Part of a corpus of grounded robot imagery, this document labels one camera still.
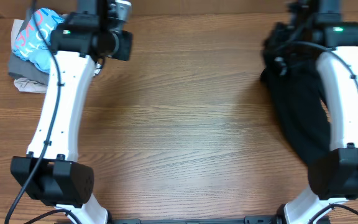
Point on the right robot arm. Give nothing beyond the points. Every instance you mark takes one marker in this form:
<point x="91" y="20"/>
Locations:
<point x="333" y="179"/>

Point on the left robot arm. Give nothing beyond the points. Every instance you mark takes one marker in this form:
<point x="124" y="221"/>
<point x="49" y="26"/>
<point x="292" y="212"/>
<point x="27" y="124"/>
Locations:
<point x="78" y="44"/>

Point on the black garment at right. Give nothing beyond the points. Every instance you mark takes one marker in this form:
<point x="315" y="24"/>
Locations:
<point x="298" y="95"/>

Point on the light blue printed shirt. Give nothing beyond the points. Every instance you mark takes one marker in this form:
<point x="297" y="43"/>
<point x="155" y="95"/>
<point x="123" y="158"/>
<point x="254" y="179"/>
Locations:
<point x="31" y="43"/>

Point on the grey folded garment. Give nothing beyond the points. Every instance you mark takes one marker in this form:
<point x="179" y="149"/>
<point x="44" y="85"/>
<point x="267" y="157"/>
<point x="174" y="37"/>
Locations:
<point x="18" y="68"/>

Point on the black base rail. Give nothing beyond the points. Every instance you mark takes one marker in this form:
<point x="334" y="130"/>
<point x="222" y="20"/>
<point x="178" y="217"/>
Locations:
<point x="263" y="219"/>

